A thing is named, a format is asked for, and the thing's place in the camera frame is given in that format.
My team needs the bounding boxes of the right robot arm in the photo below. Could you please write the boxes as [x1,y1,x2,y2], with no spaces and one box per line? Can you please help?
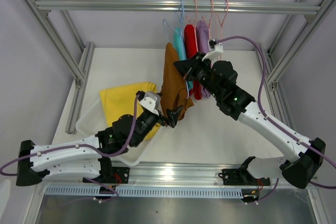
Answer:
[173,53,325,189]

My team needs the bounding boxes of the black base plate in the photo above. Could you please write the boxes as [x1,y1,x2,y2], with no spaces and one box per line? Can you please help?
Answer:
[218,168,271,189]
[97,166,131,201]

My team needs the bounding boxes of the aluminium frame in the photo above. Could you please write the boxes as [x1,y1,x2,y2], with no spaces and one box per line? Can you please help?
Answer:
[0,0,336,224]

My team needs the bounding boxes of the aluminium hanging rail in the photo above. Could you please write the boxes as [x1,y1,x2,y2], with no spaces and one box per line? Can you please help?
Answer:
[35,0,321,15]

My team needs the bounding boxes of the red trousers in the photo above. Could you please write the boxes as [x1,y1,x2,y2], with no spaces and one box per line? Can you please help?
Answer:
[184,24,202,100]

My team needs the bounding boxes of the slotted cable duct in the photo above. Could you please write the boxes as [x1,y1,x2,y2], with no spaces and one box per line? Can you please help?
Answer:
[45,185,243,199]

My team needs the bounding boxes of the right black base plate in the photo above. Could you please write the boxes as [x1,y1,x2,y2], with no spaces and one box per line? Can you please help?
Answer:
[218,168,271,189]

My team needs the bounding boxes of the brown trousers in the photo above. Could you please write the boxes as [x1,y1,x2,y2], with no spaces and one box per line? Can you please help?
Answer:
[160,42,194,121]

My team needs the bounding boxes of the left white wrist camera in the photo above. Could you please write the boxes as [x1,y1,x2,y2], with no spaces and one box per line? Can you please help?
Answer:
[139,91,161,116]

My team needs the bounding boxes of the teal trousers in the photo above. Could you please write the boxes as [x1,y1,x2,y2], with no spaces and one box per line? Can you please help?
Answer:
[173,27,187,60]

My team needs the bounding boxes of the white plastic basket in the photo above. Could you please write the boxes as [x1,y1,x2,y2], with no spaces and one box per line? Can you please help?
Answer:
[76,98,163,166]

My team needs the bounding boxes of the pink hanger of red trousers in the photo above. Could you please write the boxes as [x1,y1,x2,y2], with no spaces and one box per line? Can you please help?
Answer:
[184,0,198,59]

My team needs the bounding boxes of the lilac trousers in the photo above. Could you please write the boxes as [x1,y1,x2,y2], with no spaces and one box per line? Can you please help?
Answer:
[196,19,212,99]

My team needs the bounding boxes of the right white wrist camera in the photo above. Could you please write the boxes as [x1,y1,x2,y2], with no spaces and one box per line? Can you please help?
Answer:
[202,39,224,61]

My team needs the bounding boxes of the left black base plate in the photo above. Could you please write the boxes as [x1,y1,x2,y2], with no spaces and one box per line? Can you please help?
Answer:
[97,166,131,201]

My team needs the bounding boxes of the yellow trousers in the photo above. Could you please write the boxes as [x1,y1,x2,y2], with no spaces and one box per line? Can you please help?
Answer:
[99,82,157,126]

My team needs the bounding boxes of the blue hanger of teal trousers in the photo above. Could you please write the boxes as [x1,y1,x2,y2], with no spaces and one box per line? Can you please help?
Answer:
[175,0,187,59]

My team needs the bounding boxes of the pink hanger of yellow trousers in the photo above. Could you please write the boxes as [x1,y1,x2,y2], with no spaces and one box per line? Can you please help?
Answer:
[216,0,230,61]

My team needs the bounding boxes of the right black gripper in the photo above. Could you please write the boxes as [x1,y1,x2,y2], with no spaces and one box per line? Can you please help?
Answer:
[173,51,222,99]

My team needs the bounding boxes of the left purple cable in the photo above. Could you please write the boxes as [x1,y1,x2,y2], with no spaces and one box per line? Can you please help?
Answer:
[0,95,140,206]

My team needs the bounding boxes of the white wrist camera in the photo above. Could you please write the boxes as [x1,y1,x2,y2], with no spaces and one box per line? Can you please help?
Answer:
[139,91,161,116]
[202,39,224,61]

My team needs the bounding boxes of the blue hanger of brown trousers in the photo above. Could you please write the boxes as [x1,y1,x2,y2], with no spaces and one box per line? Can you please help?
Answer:
[162,18,191,100]

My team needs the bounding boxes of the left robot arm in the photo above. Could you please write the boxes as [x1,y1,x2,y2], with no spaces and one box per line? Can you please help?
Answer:
[16,91,183,187]

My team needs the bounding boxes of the pink hanger of lilac trousers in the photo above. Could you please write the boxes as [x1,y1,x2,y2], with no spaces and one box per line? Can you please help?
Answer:
[207,0,214,39]

